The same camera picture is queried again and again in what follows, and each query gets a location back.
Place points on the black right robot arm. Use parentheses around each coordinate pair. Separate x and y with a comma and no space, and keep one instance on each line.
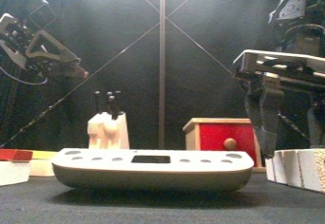
(303,15)

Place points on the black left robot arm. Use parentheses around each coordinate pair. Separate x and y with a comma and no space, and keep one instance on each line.
(42,9)

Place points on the yellow egg toy sushi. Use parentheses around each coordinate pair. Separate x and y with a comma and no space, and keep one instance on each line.
(42,164)

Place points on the red topped toy sushi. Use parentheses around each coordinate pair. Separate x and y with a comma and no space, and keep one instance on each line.
(14,166)

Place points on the thin diagonal brace rod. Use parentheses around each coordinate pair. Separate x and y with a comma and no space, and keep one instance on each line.
(106,65)
(195,41)

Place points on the red wooden drawer box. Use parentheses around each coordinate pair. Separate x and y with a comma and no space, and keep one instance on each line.
(224,136)

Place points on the white toy bread slice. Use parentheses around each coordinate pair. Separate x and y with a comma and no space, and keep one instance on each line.
(286,167)
(270,167)
(312,169)

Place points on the white toy knife block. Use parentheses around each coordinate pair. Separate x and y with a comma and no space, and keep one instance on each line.
(109,133)

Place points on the white grey toy stove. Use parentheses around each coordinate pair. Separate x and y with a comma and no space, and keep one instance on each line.
(153,171)

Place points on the vertical metal frame pole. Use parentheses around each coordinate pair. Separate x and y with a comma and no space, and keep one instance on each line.
(163,60)

